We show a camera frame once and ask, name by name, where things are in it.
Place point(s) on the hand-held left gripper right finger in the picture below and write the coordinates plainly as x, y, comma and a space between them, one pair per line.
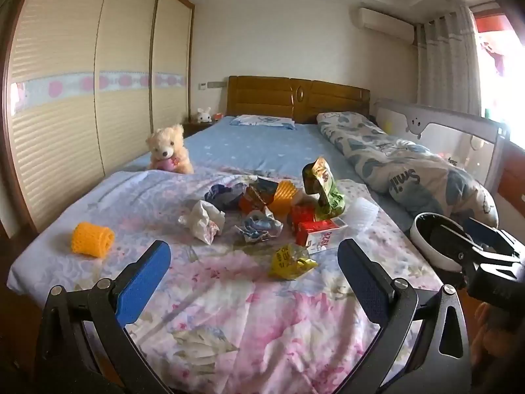
365, 283

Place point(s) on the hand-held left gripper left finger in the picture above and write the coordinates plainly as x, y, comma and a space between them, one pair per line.
143, 283

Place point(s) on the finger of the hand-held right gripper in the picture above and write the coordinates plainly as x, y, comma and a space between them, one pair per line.
447, 239
486, 227

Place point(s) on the yellow foam fruit net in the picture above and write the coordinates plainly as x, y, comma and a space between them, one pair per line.
92, 240
284, 195

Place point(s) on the white foam block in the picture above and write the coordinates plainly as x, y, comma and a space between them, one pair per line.
361, 212

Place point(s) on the red white carton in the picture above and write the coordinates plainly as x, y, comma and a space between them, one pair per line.
316, 230

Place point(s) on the yellow wrapper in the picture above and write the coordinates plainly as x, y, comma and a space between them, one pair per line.
287, 260

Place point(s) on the white tissue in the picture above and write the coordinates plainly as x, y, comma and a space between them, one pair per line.
203, 219

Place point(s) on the green snack bag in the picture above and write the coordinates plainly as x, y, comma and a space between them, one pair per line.
328, 197

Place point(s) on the blue plastic bag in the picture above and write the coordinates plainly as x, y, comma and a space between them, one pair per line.
223, 195

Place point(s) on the blue white wrapper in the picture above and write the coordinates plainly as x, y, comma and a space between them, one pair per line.
258, 227

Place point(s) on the orange red wrapper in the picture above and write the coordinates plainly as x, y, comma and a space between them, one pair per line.
256, 199

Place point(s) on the person's right hand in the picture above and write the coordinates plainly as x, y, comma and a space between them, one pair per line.
492, 336

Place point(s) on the red brown wooden dresser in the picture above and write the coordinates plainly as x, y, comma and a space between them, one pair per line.
512, 176

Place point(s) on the pink floral blanket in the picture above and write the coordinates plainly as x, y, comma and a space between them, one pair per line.
229, 316

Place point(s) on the blue patterned white duvet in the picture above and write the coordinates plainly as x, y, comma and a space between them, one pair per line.
389, 164

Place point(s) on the beige teddy bear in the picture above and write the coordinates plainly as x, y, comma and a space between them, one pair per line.
164, 141

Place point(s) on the dark wooden nightstand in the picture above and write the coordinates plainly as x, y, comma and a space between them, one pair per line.
192, 128

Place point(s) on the grey dotted curtain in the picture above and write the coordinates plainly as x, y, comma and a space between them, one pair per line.
447, 61

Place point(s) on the cream sliding door wardrobe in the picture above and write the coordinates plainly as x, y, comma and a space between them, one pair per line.
61, 131

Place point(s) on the bed with blue sheet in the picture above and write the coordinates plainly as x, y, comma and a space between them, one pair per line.
254, 147

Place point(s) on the white rabbit plush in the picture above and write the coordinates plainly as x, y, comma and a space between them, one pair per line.
204, 115

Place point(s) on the blue printed pillow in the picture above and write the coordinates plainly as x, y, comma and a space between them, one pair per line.
262, 120

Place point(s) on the red window valance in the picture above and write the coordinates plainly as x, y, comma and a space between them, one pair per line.
490, 22

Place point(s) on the wooden headboard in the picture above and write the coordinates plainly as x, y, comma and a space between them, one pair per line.
266, 96

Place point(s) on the white air conditioner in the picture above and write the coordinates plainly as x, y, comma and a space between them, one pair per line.
385, 22

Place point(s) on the grey bed guard rail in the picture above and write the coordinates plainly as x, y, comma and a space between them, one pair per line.
434, 121

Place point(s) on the grey wall panel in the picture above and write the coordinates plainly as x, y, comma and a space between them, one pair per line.
216, 85

